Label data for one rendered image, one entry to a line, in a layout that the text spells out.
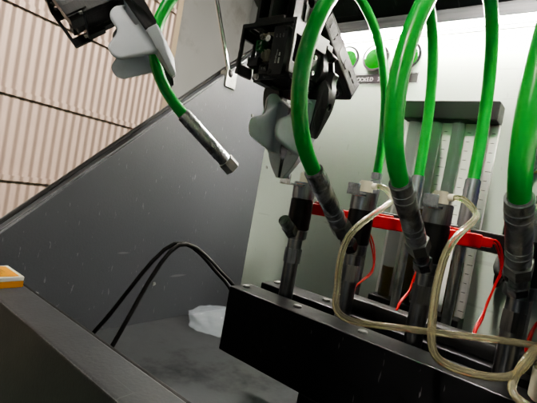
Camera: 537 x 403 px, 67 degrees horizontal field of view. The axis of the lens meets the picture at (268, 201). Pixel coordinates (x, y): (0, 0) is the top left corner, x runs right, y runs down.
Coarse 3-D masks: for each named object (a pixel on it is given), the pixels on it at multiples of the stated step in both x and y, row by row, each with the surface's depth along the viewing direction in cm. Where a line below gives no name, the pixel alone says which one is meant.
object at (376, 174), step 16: (176, 0) 47; (160, 16) 46; (368, 16) 61; (384, 48) 63; (160, 64) 47; (384, 64) 63; (160, 80) 47; (384, 80) 64; (176, 96) 49; (384, 96) 64; (176, 112) 49
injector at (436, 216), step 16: (432, 208) 39; (448, 208) 39; (432, 224) 39; (448, 224) 39; (432, 240) 39; (432, 256) 39; (416, 272) 40; (432, 272) 39; (416, 288) 40; (416, 304) 40; (416, 320) 40; (416, 336) 40
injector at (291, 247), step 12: (300, 192) 49; (312, 192) 49; (300, 204) 49; (312, 204) 50; (288, 216) 50; (300, 216) 49; (288, 228) 48; (300, 228) 49; (288, 240) 50; (300, 240) 49; (288, 252) 50; (300, 252) 50; (288, 264) 50; (288, 276) 50; (288, 288) 50
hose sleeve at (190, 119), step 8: (184, 120) 49; (192, 120) 49; (192, 128) 50; (200, 128) 50; (200, 136) 50; (208, 136) 51; (208, 144) 51; (216, 144) 51; (216, 152) 51; (224, 152) 52; (216, 160) 52; (224, 160) 52
